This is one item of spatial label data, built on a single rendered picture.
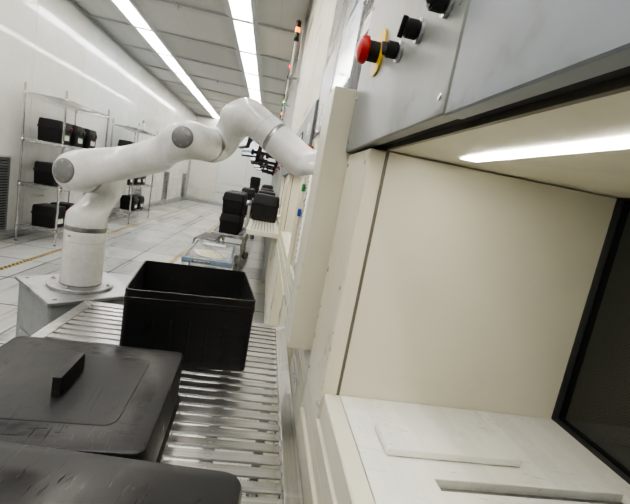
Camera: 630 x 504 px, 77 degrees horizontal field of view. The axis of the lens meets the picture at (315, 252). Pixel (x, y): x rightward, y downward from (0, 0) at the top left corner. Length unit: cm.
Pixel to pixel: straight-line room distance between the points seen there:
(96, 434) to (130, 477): 31
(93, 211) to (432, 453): 116
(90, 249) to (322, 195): 85
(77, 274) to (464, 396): 115
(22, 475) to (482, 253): 63
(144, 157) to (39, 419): 81
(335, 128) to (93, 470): 66
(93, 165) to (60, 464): 109
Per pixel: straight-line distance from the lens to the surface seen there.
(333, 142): 79
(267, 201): 394
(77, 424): 62
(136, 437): 59
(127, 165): 130
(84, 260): 142
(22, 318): 156
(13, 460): 32
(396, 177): 64
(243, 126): 114
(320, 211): 79
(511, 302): 76
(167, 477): 30
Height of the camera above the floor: 120
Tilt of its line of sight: 9 degrees down
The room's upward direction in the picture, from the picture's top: 11 degrees clockwise
